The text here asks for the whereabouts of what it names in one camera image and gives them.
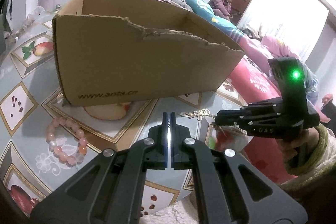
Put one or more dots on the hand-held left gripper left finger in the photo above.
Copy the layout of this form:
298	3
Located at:
166	140

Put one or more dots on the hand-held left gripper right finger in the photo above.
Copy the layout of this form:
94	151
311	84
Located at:
173	140

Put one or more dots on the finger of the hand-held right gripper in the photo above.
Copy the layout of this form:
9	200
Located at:
262	121
262	108

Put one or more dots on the brown cardboard box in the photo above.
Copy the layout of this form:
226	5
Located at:
126	61

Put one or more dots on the person's right forearm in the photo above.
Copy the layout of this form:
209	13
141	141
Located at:
324	153

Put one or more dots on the person's right hand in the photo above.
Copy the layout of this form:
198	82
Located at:
287	153

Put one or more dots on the pink floral blanket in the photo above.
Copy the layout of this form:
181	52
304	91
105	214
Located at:
252	77

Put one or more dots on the teal striped pillow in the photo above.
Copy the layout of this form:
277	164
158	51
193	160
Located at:
210	11

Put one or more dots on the fruit-print tablecloth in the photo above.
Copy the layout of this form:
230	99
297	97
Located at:
34	74

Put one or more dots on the white plastic bag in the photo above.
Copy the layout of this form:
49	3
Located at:
39	15

